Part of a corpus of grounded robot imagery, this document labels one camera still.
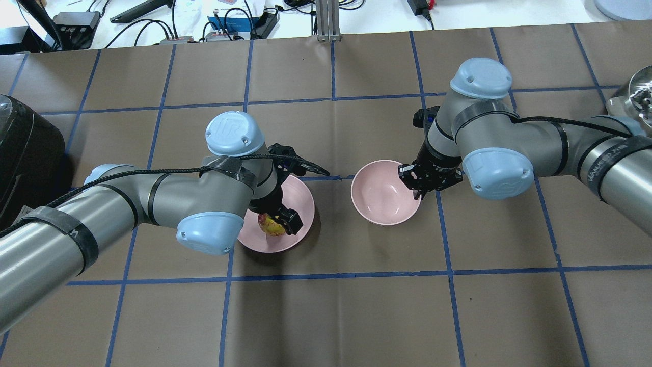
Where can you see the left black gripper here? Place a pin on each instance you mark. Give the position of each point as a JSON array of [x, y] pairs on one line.
[[268, 202]]

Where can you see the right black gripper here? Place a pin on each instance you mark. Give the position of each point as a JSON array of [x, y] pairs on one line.
[[434, 160]]

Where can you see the red yellow apple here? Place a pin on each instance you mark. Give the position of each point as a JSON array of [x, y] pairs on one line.
[[269, 226]]

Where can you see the pink bowl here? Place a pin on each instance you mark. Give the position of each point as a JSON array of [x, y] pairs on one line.
[[379, 195]]

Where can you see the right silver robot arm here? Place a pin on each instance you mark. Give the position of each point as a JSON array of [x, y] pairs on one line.
[[475, 136]]

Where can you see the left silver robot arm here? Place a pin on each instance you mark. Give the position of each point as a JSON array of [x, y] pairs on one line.
[[207, 205]]

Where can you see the pink plate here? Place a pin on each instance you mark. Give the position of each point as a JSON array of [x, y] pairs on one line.
[[261, 233]]

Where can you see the light blue plate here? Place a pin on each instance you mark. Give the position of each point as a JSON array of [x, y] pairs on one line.
[[625, 10]]

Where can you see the black power adapter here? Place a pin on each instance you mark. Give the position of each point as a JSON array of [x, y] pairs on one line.
[[421, 7]]

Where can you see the blue white box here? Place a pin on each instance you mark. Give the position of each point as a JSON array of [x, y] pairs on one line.
[[236, 21]]

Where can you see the steel steamer pot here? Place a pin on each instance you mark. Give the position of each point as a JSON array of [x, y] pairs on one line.
[[633, 99]]

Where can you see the black bar tool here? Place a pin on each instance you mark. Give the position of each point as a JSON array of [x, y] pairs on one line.
[[139, 11]]

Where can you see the black rice cooker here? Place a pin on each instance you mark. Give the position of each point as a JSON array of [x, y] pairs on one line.
[[31, 151]]

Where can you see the aluminium frame post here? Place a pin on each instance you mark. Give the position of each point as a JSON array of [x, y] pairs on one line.
[[327, 20]]

